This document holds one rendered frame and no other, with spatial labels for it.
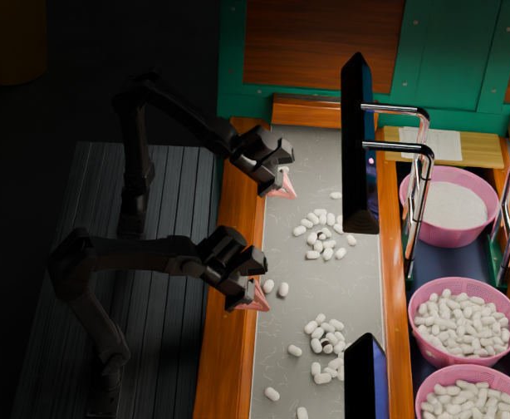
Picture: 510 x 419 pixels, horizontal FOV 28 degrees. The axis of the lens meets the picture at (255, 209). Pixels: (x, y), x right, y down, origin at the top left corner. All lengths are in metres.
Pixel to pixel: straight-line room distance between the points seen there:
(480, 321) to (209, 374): 0.68
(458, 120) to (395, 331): 0.83
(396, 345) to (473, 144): 0.82
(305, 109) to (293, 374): 0.88
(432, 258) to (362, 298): 0.31
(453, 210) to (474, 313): 0.38
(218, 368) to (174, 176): 0.80
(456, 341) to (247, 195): 0.68
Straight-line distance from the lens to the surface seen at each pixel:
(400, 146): 2.40
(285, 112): 2.95
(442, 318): 2.54
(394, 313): 2.49
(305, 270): 2.60
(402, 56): 2.92
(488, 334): 2.54
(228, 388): 2.30
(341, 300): 2.54
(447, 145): 3.00
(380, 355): 1.97
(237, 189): 2.78
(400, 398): 2.33
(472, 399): 2.40
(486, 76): 2.98
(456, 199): 2.89
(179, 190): 2.91
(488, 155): 3.00
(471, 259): 2.81
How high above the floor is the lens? 2.54
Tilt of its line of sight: 41 degrees down
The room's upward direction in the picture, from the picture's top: 4 degrees clockwise
